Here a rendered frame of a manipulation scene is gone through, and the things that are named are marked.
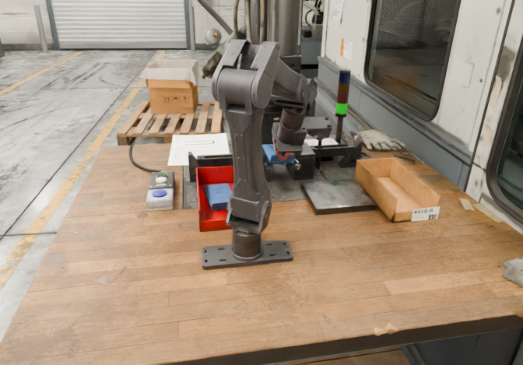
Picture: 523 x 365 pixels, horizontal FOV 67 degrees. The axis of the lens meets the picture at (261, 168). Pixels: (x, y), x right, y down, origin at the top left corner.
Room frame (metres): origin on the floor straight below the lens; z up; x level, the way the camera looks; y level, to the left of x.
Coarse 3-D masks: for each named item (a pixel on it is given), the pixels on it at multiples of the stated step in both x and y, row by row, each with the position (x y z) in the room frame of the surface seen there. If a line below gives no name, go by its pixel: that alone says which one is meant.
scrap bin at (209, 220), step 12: (204, 168) 1.05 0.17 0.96; (216, 168) 1.06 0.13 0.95; (228, 168) 1.07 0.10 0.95; (204, 180) 1.05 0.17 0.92; (216, 180) 1.06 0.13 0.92; (228, 180) 1.07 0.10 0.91; (204, 192) 1.00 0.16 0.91; (204, 204) 0.94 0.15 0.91; (204, 216) 0.87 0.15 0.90; (216, 216) 0.87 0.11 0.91; (204, 228) 0.81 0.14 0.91; (216, 228) 0.82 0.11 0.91; (228, 228) 0.82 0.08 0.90
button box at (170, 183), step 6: (132, 144) 1.39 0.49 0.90; (132, 162) 1.21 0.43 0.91; (144, 168) 1.15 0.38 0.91; (168, 174) 1.07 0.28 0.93; (150, 180) 1.03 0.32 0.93; (168, 180) 1.03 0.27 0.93; (150, 186) 0.99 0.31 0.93; (156, 186) 0.99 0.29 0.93; (162, 186) 0.99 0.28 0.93; (168, 186) 0.99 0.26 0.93
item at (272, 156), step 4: (268, 144) 1.17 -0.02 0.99; (272, 144) 1.17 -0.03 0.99; (264, 148) 1.14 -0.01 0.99; (268, 148) 1.14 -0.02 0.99; (272, 148) 1.14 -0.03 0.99; (268, 152) 1.11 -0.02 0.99; (272, 152) 1.11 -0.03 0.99; (268, 156) 1.07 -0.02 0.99; (272, 156) 1.02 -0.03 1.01; (276, 156) 1.03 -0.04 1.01; (292, 156) 1.04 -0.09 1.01; (272, 160) 1.03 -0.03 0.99; (276, 160) 1.03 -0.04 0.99; (284, 160) 1.04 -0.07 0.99; (288, 160) 1.04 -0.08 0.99; (292, 160) 1.04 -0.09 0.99
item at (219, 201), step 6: (204, 186) 1.03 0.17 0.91; (210, 186) 1.03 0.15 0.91; (216, 186) 1.03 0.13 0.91; (222, 186) 1.03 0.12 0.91; (210, 192) 1.00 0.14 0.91; (228, 192) 1.00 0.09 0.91; (210, 198) 0.96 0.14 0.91; (216, 198) 0.96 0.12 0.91; (222, 198) 0.96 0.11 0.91; (228, 198) 0.96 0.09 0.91; (210, 204) 0.93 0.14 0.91; (216, 204) 0.89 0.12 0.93; (222, 204) 0.90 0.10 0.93
